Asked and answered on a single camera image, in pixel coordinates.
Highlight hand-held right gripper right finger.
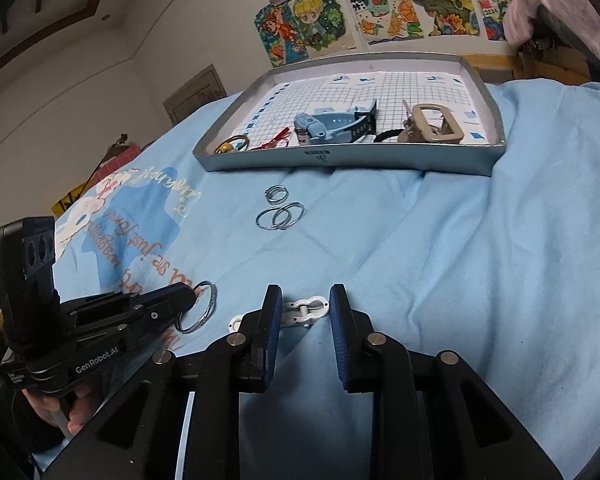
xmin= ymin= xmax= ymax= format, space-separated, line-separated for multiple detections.
xmin=329 ymin=283 xmax=566 ymax=480

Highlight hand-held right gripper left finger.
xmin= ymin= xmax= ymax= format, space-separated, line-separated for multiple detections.
xmin=42 ymin=284 xmax=284 ymax=480

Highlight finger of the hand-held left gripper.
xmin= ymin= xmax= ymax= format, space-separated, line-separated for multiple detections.
xmin=72 ymin=309 xmax=183 ymax=337
xmin=62 ymin=283 xmax=199 ymax=319

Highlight large silver bangle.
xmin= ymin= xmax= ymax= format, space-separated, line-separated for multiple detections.
xmin=175 ymin=280 xmax=217 ymax=334

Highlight white plastic clip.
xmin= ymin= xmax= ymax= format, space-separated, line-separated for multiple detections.
xmin=228 ymin=296 xmax=329 ymax=332

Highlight orange bead keychain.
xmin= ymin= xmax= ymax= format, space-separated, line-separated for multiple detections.
xmin=215 ymin=134 xmax=251 ymax=155

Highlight small red clip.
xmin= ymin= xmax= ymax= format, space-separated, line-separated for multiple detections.
xmin=257 ymin=127 xmax=292 ymax=150

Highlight grey cardboard tray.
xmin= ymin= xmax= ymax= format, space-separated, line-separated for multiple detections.
xmin=193 ymin=51 xmax=507 ymax=177

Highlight black hair tie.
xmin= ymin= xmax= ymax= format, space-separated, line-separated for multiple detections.
xmin=372 ymin=127 xmax=411 ymax=143

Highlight blue smartwatch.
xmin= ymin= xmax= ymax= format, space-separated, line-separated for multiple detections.
xmin=294 ymin=100 xmax=378 ymax=146

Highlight person's left hand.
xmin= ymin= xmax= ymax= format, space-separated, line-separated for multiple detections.
xmin=22 ymin=377 xmax=103 ymax=436

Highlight yellow object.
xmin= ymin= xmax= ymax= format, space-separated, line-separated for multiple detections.
xmin=52 ymin=187 xmax=93 ymax=216

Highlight red checkered cloth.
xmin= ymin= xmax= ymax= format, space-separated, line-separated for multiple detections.
xmin=100 ymin=145 xmax=141 ymax=181

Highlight wooden headboard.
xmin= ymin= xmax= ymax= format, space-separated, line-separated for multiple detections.
xmin=462 ymin=52 xmax=600 ymax=86

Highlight pink floral cloth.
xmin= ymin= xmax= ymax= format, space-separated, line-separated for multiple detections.
xmin=507 ymin=0 xmax=581 ymax=46

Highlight small wall door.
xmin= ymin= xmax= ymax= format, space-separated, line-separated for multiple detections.
xmin=162 ymin=64 xmax=227 ymax=125

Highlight group of wall drawings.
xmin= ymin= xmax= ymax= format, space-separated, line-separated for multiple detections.
xmin=253 ymin=0 xmax=518 ymax=68

